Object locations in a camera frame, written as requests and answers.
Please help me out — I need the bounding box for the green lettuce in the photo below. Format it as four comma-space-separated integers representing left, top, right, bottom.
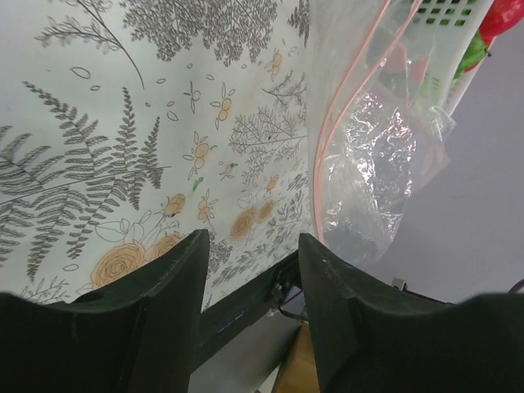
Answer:
451, 30, 492, 87

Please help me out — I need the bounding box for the floral patterned tablecloth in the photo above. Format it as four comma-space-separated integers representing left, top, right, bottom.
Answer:
1, 0, 311, 305

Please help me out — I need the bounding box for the red apple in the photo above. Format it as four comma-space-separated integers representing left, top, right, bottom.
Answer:
479, 0, 524, 41

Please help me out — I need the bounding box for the clear zip top bag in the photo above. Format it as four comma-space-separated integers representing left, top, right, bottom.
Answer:
306, 1, 454, 267

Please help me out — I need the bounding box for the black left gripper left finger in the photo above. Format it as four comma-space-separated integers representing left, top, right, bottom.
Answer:
1, 230, 210, 392

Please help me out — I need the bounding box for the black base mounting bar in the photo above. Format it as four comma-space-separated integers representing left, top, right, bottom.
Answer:
192, 251, 301, 369

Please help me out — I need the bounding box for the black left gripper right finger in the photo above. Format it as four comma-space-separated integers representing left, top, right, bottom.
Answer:
298, 233, 523, 392

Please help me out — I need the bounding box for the white perforated plastic basket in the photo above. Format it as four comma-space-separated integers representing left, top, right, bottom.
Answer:
400, 1, 492, 115

